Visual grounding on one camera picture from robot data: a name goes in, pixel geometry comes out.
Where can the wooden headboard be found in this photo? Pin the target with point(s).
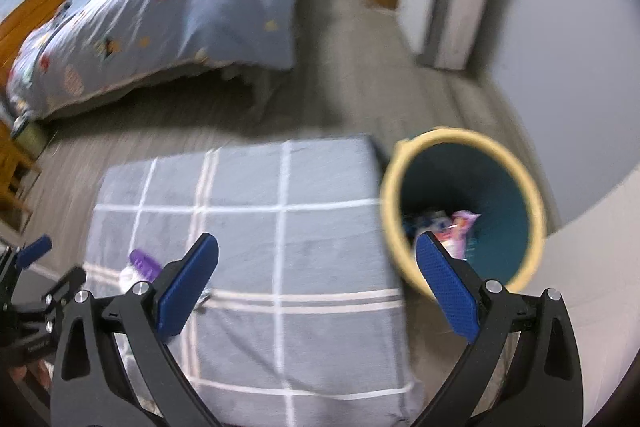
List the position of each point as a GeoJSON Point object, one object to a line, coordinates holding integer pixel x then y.
{"type": "Point", "coordinates": [30, 17]}

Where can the white panelled door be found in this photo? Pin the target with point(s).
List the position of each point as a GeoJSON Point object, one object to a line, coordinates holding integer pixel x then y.
{"type": "Point", "coordinates": [590, 282]}

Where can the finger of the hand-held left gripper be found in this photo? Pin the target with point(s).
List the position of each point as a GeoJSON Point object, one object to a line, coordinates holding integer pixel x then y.
{"type": "Point", "coordinates": [67, 284]}
{"type": "Point", "coordinates": [35, 249]}

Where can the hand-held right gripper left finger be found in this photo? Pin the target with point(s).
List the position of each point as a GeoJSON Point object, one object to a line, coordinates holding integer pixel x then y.
{"type": "Point", "coordinates": [187, 287]}

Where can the person's left hand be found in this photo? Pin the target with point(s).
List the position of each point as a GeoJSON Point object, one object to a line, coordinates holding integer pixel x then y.
{"type": "Point", "coordinates": [30, 377]}

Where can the wooden nightstand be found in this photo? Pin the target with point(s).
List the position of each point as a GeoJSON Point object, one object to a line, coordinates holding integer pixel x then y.
{"type": "Point", "coordinates": [12, 167]}

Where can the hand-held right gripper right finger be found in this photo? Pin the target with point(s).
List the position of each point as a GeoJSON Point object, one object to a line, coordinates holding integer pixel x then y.
{"type": "Point", "coordinates": [447, 287]}

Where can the grey bed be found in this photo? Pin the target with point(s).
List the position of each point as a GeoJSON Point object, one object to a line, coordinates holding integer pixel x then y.
{"type": "Point", "coordinates": [257, 84]}

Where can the yellow-rimmed teal bin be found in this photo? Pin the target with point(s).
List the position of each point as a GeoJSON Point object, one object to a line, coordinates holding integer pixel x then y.
{"type": "Point", "coordinates": [500, 187]}

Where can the grey checked mat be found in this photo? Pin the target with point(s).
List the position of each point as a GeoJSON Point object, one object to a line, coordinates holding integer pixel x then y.
{"type": "Point", "coordinates": [310, 257]}

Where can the blue white wrapper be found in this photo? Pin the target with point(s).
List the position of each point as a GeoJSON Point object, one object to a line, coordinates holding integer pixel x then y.
{"type": "Point", "coordinates": [425, 222]}

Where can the bed with blue quilt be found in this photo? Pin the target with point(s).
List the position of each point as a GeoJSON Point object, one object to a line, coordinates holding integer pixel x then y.
{"type": "Point", "coordinates": [175, 17]}

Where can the clear bottle with purple cap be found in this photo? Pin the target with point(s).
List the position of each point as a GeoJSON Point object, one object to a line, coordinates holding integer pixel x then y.
{"type": "Point", "coordinates": [142, 263]}

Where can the green can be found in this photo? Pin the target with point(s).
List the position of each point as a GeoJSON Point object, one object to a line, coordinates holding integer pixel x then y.
{"type": "Point", "coordinates": [31, 137]}

